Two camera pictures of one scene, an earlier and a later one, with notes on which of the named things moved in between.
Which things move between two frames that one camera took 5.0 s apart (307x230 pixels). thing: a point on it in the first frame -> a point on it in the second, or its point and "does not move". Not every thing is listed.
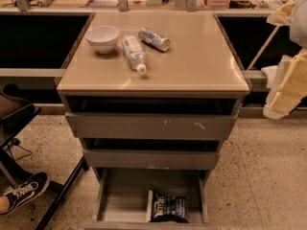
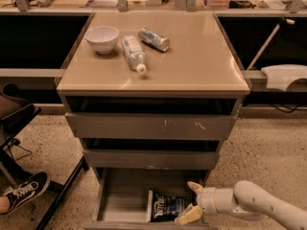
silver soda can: x=153 y=38 does not move
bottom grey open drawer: x=122 y=197 does not move
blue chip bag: x=170 y=207 does not move
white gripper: x=299 y=21 -> x=205 y=199
